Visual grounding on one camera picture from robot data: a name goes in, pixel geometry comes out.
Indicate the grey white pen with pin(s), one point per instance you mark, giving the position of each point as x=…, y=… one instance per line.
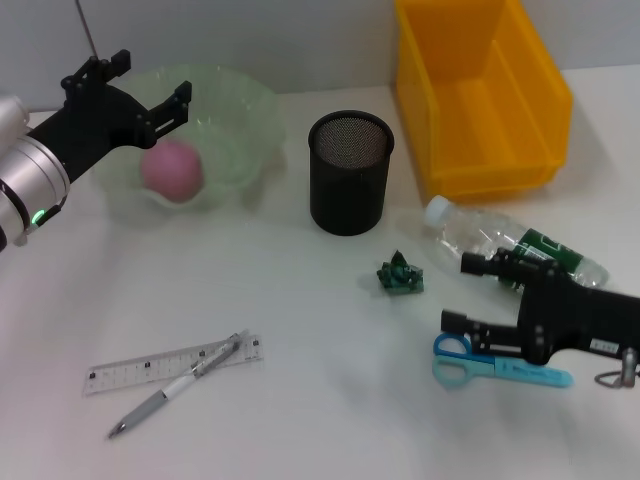
x=145, y=407

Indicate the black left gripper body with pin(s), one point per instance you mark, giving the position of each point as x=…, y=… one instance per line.
x=95, y=125

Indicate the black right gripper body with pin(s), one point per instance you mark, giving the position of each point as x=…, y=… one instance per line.
x=580, y=315

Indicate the black mesh pen cup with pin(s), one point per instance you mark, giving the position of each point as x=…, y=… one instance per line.
x=350, y=200

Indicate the pink peach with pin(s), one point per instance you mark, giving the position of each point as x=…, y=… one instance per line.
x=172, y=172

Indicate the yellow plastic bin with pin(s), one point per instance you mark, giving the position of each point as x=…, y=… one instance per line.
x=480, y=150

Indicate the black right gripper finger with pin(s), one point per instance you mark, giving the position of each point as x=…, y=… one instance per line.
x=490, y=335
x=500, y=267

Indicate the clear water bottle green label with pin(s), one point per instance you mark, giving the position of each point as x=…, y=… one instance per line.
x=465, y=235

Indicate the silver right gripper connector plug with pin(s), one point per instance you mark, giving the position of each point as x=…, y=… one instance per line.
x=627, y=367

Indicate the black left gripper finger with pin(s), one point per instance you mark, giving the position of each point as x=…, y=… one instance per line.
x=167, y=110
x=97, y=67

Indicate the translucent green fruit bowl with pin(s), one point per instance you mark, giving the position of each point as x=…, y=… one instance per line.
x=235, y=125

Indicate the clear plastic ruler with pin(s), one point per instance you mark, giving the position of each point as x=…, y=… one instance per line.
x=130, y=372

